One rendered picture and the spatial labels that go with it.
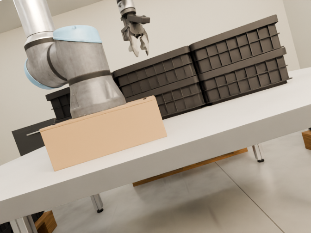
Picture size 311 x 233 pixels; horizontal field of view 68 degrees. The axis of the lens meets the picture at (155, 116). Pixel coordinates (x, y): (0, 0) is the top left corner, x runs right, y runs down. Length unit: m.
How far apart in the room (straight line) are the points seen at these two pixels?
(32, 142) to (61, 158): 2.13
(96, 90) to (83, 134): 0.12
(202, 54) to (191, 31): 3.77
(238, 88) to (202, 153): 0.49
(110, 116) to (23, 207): 0.23
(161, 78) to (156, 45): 3.65
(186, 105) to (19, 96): 4.42
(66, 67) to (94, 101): 0.12
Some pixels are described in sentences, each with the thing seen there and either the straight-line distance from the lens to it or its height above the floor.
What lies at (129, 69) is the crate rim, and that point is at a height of 0.92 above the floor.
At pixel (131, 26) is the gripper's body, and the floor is 1.12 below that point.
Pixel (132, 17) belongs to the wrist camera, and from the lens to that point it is 1.09.
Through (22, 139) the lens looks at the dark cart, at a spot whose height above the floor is 0.78.
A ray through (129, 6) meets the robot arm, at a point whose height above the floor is 1.21.
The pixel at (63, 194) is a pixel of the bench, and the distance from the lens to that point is 0.45.
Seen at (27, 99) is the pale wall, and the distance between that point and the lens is 4.99.
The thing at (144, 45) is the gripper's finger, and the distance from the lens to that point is 1.11.
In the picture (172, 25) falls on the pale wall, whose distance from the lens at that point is 4.60.
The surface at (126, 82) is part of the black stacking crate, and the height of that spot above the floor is 0.88.
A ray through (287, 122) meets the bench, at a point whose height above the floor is 0.68.
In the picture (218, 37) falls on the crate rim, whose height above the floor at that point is 0.92.
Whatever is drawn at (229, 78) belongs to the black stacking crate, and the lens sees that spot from 0.86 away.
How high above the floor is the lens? 0.79
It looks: 5 degrees down
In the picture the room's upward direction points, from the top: 18 degrees counter-clockwise
